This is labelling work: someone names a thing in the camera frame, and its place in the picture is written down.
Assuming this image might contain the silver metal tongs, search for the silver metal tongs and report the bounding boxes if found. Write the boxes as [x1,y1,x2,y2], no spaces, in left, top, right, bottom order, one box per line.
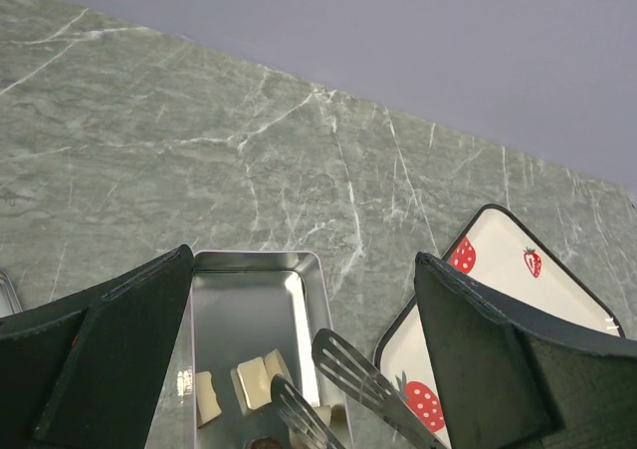
[271,328,444,448]

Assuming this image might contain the white strawberry square plate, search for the white strawberry square plate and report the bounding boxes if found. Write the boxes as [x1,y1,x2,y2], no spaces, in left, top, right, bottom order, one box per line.
[373,204,625,448]

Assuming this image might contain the dark brown chocolate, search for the dark brown chocolate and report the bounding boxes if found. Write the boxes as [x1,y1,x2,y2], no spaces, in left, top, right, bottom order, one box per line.
[246,437,283,449]

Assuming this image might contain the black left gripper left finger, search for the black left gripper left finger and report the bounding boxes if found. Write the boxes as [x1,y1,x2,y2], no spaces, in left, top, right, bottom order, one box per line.
[1,245,194,448]

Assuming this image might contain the white block chocolate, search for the white block chocolate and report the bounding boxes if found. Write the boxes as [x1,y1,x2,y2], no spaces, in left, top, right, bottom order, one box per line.
[237,356,271,411]

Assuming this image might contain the white chocolate in tin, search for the white chocolate in tin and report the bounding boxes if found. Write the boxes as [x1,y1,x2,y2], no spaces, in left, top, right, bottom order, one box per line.
[195,371,222,428]

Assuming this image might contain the silver metal tin box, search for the silver metal tin box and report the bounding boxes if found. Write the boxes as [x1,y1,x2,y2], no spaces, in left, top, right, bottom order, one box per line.
[191,251,353,448]

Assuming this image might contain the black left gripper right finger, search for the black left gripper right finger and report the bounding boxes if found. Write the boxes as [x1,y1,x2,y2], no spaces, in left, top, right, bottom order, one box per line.
[414,253,636,448]

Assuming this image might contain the white disc chocolate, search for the white disc chocolate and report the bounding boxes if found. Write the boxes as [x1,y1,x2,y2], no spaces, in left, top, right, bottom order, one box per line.
[264,349,293,382]

